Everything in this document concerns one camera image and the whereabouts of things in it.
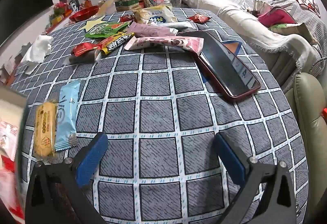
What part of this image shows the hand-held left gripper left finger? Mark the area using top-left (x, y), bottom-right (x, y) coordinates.
top-left (25, 132), bottom-right (109, 224)

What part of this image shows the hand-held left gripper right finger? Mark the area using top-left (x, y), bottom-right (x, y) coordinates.
top-left (214, 132), bottom-right (297, 224)

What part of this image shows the light blue snack packet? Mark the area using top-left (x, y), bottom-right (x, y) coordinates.
top-left (55, 80), bottom-right (81, 151)

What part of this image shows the grey checked tablecloth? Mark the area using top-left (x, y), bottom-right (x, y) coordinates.
top-left (10, 8), bottom-right (309, 224)

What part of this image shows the red white packets pile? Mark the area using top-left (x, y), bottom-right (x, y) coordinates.
top-left (0, 120), bottom-right (24, 219)

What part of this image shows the green leather chair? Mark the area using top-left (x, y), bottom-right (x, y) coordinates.
top-left (285, 73), bottom-right (327, 224)

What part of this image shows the smartphone in red case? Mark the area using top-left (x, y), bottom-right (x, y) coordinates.
top-left (177, 30), bottom-right (261, 104)

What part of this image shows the dark grey snack packet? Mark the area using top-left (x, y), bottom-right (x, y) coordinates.
top-left (64, 51), bottom-right (100, 65)

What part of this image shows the red foil snack packet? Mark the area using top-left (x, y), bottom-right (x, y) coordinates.
top-left (71, 44), bottom-right (101, 57)

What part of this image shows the yellow red snack packet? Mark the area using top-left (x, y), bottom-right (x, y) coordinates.
top-left (96, 32), bottom-right (134, 56)

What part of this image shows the white crumpled tissue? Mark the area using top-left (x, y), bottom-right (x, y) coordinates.
top-left (20, 35), bottom-right (54, 75)

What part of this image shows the green snack packet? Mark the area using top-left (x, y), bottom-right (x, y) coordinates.
top-left (85, 21), bottom-right (131, 39)

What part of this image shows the pink white snack packet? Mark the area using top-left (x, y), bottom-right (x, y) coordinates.
top-left (124, 36), bottom-right (205, 56)

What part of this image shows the pale pink snack packet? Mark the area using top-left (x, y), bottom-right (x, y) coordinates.
top-left (127, 23), bottom-right (179, 38)

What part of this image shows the white grey snack packet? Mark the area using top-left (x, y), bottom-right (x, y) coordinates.
top-left (163, 21), bottom-right (196, 30)

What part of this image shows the red patterned snack packet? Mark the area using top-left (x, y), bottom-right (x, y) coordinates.
top-left (188, 14), bottom-right (212, 24)

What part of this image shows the brown paper bag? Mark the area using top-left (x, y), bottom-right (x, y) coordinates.
top-left (271, 23), bottom-right (317, 44)

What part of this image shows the red bowl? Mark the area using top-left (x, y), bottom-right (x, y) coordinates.
top-left (69, 6), bottom-right (100, 22)

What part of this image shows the white covered sofa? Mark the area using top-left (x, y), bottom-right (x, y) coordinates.
top-left (177, 0), bottom-right (327, 86)

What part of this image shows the magenta bag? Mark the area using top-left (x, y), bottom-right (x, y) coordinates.
top-left (258, 7), bottom-right (297, 27)

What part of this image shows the clear yellow plastic bag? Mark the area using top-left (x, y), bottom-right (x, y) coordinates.
top-left (98, 0), bottom-right (119, 16)

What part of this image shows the cream snack bag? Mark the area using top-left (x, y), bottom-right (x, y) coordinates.
top-left (133, 5), bottom-right (178, 25)

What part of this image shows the green print cardboard box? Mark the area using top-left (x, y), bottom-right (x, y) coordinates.
top-left (115, 0), bottom-right (140, 12)

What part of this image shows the red white patterned cloth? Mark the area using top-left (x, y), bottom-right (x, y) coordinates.
top-left (290, 0), bottom-right (321, 17)

